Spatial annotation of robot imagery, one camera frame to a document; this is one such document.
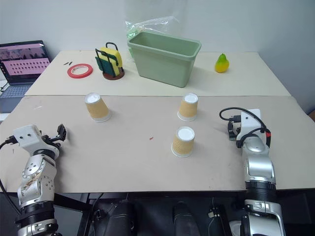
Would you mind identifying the clear plastic bag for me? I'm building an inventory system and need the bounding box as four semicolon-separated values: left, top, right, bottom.
124;16;182;63

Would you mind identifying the yellow green toy pear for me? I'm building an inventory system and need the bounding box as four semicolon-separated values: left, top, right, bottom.
215;53;230;74

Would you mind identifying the black wire sponge holder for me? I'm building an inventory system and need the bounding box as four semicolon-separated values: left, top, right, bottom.
94;42;125;81

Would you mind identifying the yellow and green sponge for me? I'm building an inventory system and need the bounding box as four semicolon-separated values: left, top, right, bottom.
97;47;124;76

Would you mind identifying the red tape roll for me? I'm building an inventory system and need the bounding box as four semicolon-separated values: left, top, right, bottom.
67;63;94;79

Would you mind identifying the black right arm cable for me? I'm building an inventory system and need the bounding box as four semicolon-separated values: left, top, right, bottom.
219;107;272;148

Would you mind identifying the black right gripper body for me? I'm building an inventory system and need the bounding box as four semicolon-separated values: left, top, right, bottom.
228;114;244;131

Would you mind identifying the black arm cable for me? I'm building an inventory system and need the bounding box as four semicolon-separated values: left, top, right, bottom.
219;107;272;148
0;136;17;150

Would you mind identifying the light green plastic bin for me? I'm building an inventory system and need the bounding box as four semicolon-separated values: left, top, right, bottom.
127;30;202;89

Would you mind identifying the black table frame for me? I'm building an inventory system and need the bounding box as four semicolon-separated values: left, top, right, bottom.
53;192;104;236

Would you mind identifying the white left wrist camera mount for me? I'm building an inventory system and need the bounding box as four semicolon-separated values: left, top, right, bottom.
12;124;43;149

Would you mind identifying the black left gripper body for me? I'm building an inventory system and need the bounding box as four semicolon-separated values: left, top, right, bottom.
39;134;62;149

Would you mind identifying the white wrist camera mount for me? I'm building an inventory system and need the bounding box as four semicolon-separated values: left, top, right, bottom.
12;124;43;149
235;108;262;141

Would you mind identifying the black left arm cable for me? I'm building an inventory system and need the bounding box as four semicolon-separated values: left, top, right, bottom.
0;136;17;150

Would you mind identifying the grey laptop with pink screen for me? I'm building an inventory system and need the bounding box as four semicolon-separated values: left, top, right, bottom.
0;40;52;114

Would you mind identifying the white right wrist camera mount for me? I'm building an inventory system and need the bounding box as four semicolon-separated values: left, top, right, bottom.
235;108;262;141

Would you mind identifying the brown ribbed paper cup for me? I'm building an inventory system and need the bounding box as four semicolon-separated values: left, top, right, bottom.
177;92;199;122
171;126;195;158
84;92;111;123

